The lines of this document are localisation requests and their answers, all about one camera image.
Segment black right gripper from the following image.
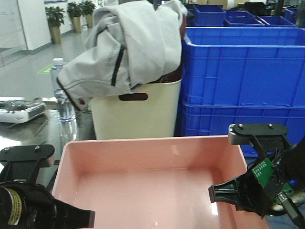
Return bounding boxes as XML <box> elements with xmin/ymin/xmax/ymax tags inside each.
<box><xmin>208</xmin><ymin>123</ymin><xmax>293</xmax><ymax>217</ymax></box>

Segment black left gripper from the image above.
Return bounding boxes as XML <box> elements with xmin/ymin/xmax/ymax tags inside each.
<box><xmin>0</xmin><ymin>145</ymin><xmax>95</xmax><ymax>229</ymax></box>

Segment pink plastic bin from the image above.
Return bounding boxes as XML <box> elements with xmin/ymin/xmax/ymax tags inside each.
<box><xmin>52</xmin><ymin>136</ymin><xmax>268</xmax><ymax>229</ymax></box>

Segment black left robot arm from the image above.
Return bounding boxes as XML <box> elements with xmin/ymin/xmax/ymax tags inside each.
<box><xmin>0</xmin><ymin>145</ymin><xmax>95</xmax><ymax>229</ymax></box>

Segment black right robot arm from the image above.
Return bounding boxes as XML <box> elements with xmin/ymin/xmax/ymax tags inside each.
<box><xmin>208</xmin><ymin>123</ymin><xmax>305</xmax><ymax>229</ymax></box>

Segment steel shelf table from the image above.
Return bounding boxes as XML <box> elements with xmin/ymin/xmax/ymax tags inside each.
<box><xmin>0</xmin><ymin>97</ymin><xmax>96</xmax><ymax>191</ymax></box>

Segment cream white storage bin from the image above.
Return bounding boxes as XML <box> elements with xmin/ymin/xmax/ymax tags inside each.
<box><xmin>91</xmin><ymin>79</ymin><xmax>181</xmax><ymax>140</ymax></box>

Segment green circuit board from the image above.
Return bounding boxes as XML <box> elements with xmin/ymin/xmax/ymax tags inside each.
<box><xmin>251</xmin><ymin>158</ymin><xmax>294</xmax><ymax>204</ymax></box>

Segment clear water bottle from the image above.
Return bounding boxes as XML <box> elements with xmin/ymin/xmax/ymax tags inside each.
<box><xmin>50</xmin><ymin>58</ymin><xmax>76</xmax><ymax>143</ymax></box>

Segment stacked large blue crates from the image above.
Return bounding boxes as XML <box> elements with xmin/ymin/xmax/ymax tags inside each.
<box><xmin>180</xmin><ymin>26</ymin><xmax>305</xmax><ymax>157</ymax></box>

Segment grey jacket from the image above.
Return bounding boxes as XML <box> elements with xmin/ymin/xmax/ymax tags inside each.
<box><xmin>57</xmin><ymin>0</ymin><xmax>188</xmax><ymax>111</ymax></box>

